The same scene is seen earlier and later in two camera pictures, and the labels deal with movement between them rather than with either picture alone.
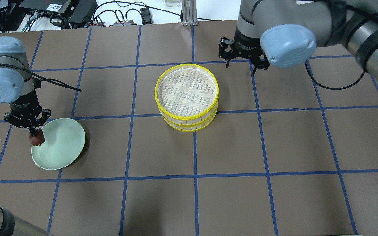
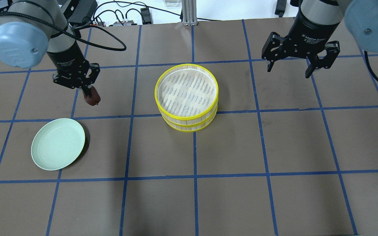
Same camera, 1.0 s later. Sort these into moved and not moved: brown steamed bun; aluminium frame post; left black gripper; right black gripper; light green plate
Moved: brown steamed bun; left black gripper; right black gripper
Not moved: light green plate; aluminium frame post
